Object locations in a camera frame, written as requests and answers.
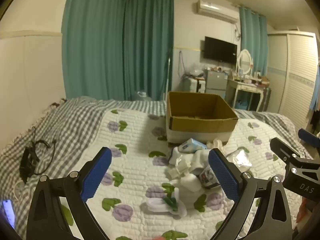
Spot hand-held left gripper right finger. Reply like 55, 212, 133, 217
208, 148, 293, 240

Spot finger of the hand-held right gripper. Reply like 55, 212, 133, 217
298, 128, 320, 153
270, 137, 313, 167

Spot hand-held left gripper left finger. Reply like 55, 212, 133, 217
26, 147, 112, 240

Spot small printed packet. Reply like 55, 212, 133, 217
199, 167, 222, 189

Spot silvery plastic packet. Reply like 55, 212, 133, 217
226, 149, 252, 168

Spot blue tissue packet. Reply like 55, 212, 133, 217
179, 138, 208, 153

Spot brown cardboard box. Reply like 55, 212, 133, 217
165, 91, 239, 147

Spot white sock with green trim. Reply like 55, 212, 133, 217
146, 188, 187, 217

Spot person's right hand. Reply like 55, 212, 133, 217
297, 199, 313, 224

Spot hanging clothes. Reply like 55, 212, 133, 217
309, 62, 320, 113

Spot grey checked cloth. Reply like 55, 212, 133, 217
259, 87, 272, 112

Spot white floral quilt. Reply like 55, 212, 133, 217
60, 109, 310, 240

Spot white louvred wardrobe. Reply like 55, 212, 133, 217
267, 31, 319, 130

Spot blue storage bin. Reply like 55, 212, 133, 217
236, 99, 251, 111

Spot white dressing table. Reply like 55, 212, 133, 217
225, 76, 265, 112

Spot grey mini fridge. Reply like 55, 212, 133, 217
205, 69, 228, 98

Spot clear water jug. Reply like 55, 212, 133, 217
136, 91, 152, 102

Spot light grey suitcase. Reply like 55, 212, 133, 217
182, 76, 201, 93

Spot oval white vanity mirror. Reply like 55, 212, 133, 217
236, 49, 253, 76

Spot smartphone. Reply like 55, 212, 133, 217
2, 199, 16, 230

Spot clear plastic bag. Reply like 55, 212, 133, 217
186, 64, 205, 78

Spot narrow teal window curtain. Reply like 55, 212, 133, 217
238, 5, 269, 77

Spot wide teal curtain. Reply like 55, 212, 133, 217
62, 0, 126, 101

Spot white air conditioner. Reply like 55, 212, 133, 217
196, 0, 240, 24

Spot black charger with cable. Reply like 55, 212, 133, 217
19, 126, 57, 183

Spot white cable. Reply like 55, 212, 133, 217
14, 181, 28, 202

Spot black wall television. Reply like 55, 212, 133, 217
203, 36, 238, 65

